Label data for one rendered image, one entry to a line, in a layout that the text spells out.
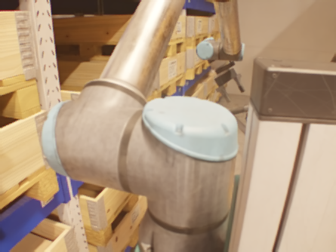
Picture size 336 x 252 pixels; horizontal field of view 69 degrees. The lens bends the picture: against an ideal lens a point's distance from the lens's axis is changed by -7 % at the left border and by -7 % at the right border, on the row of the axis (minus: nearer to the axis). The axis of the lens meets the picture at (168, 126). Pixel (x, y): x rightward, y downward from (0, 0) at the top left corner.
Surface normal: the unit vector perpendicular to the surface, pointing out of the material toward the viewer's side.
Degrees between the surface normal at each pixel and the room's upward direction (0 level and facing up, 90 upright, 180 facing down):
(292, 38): 90
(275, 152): 90
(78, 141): 62
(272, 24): 90
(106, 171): 92
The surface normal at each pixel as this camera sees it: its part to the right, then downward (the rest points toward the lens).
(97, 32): -0.33, 0.36
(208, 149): 0.25, 0.29
